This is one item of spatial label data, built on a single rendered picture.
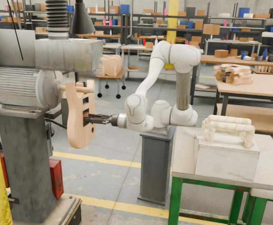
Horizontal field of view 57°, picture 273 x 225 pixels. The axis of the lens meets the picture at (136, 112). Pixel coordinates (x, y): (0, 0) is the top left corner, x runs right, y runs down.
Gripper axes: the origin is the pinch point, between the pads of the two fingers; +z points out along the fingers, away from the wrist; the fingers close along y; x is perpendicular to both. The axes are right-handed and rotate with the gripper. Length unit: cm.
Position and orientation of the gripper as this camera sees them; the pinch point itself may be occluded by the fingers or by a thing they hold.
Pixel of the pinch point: (86, 117)
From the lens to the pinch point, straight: 156.9
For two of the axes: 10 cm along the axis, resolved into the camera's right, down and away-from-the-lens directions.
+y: 1.9, -2.2, 9.6
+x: 0.4, -9.7, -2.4
